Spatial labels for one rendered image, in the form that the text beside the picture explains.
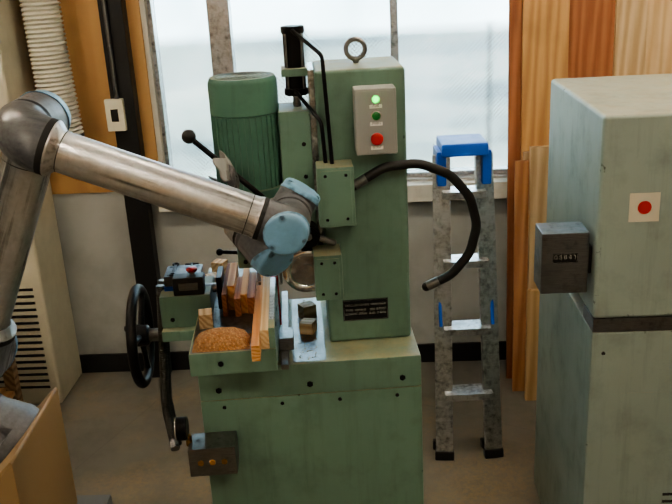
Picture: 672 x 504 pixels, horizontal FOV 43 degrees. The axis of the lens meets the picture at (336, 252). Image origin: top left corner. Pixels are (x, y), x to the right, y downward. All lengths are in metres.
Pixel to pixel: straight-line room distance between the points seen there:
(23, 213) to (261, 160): 0.60
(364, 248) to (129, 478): 1.51
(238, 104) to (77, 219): 1.88
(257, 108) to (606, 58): 1.78
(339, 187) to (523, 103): 1.53
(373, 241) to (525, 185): 1.33
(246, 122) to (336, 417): 0.80
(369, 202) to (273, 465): 0.75
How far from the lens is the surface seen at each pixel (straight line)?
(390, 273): 2.24
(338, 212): 2.09
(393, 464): 2.38
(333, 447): 2.33
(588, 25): 3.54
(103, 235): 3.89
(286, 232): 1.70
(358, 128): 2.07
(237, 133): 2.16
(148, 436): 3.57
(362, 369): 2.23
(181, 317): 2.30
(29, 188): 1.95
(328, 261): 2.12
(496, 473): 3.21
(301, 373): 2.22
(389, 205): 2.19
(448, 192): 2.96
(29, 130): 1.76
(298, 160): 2.18
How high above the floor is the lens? 1.79
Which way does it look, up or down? 19 degrees down
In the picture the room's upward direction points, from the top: 3 degrees counter-clockwise
